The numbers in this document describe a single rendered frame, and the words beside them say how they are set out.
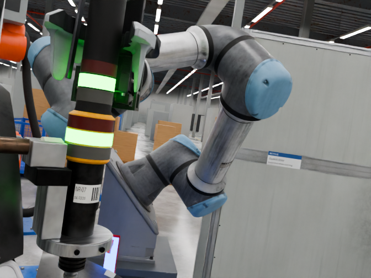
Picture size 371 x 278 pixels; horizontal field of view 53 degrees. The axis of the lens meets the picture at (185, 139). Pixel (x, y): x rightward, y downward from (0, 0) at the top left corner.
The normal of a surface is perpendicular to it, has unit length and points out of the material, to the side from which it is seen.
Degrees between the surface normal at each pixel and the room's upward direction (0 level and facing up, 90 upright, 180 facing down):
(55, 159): 90
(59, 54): 94
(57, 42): 94
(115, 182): 90
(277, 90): 119
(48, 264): 8
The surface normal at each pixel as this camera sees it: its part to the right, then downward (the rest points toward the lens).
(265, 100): 0.55, 0.60
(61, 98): -0.37, -0.34
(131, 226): 0.13, 0.07
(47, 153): 0.60, 0.13
